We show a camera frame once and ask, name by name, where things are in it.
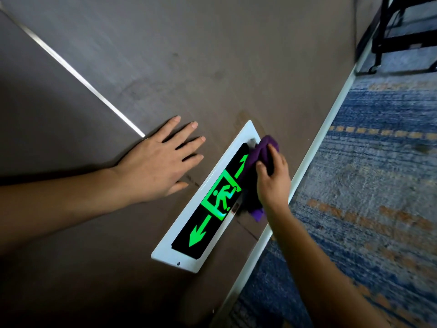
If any person's left hand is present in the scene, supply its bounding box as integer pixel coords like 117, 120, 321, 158
112, 115, 207, 206

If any person's right hand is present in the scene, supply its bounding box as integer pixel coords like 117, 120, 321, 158
256, 143, 292, 213

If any purple cleaning cloth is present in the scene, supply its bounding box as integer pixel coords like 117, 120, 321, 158
238, 135, 281, 224

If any person's left forearm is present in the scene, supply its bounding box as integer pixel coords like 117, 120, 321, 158
0, 167, 133, 254

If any person's right forearm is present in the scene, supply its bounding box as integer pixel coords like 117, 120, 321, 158
264, 201, 390, 328

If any green illuminated exit sign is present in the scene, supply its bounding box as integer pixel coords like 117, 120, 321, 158
151, 120, 263, 274

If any white baseboard strip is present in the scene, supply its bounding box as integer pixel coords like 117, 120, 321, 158
210, 0, 390, 328

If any silver metal wall strip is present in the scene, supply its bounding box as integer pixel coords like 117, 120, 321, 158
0, 3, 147, 138

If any black metal cart frame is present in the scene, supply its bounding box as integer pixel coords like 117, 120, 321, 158
355, 0, 437, 76

